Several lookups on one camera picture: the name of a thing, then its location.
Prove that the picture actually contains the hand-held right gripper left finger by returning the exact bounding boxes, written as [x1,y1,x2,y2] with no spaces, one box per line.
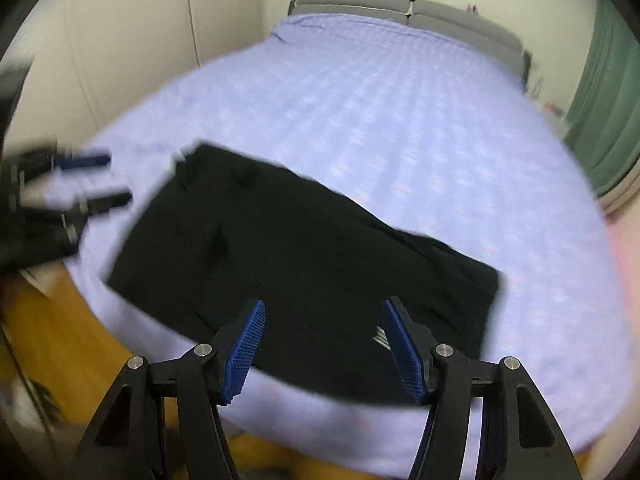
[65,298,267,480]

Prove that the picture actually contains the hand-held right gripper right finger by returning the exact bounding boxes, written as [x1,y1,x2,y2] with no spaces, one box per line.
[381,296,586,480]

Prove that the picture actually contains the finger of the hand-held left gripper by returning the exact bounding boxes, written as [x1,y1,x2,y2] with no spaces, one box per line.
[30,190,133,226]
[50,149,113,173]

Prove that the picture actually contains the black pants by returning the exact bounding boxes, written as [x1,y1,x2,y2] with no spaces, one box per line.
[106,143,506,406]

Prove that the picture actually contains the lavender bed blanket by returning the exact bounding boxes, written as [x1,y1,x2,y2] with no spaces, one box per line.
[60,12,628,478]

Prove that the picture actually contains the green curtain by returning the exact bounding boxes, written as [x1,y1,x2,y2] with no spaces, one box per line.
[562,0,640,198]

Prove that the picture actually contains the grey bed headboard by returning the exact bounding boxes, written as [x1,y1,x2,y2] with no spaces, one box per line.
[287,0,532,92]

